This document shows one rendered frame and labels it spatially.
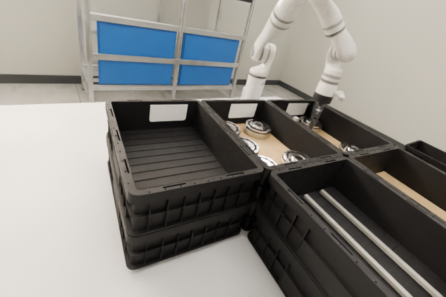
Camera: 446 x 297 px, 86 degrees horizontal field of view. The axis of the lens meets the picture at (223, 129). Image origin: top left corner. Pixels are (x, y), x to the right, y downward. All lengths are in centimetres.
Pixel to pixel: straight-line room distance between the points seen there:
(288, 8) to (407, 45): 310
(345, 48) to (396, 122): 306
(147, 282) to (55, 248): 22
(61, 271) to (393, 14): 411
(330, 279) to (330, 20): 76
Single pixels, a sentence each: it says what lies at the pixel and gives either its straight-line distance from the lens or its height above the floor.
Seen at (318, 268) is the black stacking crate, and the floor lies 85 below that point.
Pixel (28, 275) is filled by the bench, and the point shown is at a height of 70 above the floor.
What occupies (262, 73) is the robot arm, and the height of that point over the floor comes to 98.
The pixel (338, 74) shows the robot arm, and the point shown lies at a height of 110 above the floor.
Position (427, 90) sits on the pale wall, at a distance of 388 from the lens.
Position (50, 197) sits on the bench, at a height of 70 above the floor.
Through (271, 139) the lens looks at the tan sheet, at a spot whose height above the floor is 83.
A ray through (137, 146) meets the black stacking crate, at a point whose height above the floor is 83.
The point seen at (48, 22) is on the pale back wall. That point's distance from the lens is 330.
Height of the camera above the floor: 125
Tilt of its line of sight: 28 degrees down
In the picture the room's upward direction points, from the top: 14 degrees clockwise
